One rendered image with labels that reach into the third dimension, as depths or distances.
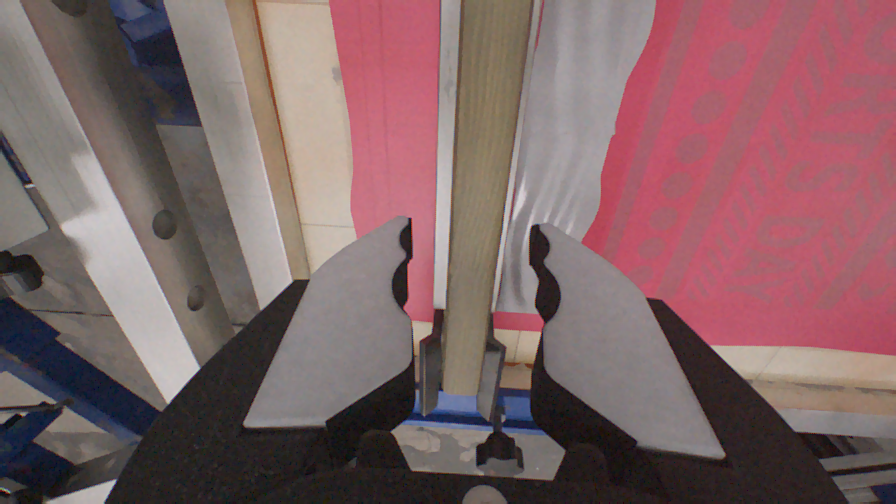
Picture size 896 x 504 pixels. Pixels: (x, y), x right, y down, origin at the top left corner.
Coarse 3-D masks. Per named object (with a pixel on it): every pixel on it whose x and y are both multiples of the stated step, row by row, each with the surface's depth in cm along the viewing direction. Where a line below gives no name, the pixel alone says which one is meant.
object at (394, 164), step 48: (384, 144) 27; (432, 144) 27; (624, 144) 26; (384, 192) 29; (432, 192) 29; (432, 240) 32; (432, 288) 34; (720, 336) 36; (768, 336) 35; (816, 336) 35; (864, 336) 35
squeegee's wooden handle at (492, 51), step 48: (480, 0) 14; (528, 0) 14; (480, 48) 15; (480, 96) 15; (480, 144) 17; (480, 192) 18; (480, 240) 19; (480, 288) 21; (480, 336) 23; (480, 384) 26
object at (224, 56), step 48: (192, 0) 20; (240, 0) 21; (192, 48) 21; (240, 48) 22; (240, 96) 23; (240, 144) 24; (240, 192) 26; (288, 192) 29; (240, 240) 29; (288, 240) 29; (528, 384) 37; (768, 384) 38; (816, 384) 38; (816, 432) 37; (864, 432) 37
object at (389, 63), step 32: (352, 0) 23; (384, 0) 22; (416, 0) 22; (672, 0) 22; (352, 32) 23; (384, 32) 23; (416, 32) 23; (352, 64) 24; (384, 64) 24; (416, 64) 24; (640, 64) 24; (352, 96) 26; (384, 96) 25; (416, 96) 25; (640, 96) 25
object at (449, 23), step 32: (448, 0) 19; (448, 32) 20; (448, 64) 21; (448, 96) 22; (448, 128) 23; (448, 160) 24; (512, 160) 23; (448, 192) 25; (512, 192) 25; (448, 224) 26
